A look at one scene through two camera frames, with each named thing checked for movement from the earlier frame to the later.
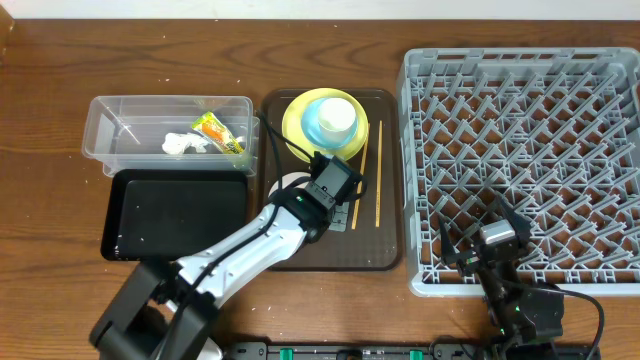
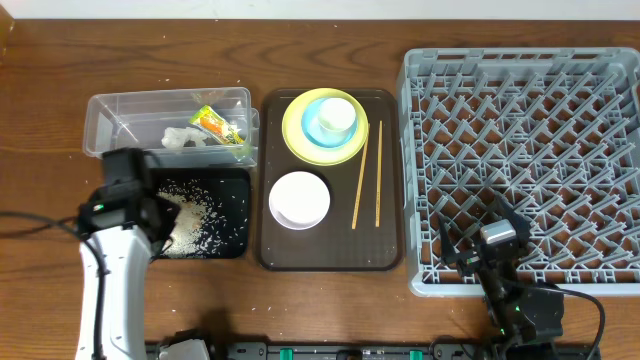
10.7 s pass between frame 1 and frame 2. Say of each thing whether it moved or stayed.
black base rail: stayed
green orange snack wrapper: moved
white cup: stayed
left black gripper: moved
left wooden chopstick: stayed
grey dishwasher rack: stayed
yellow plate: stayed
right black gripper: stayed
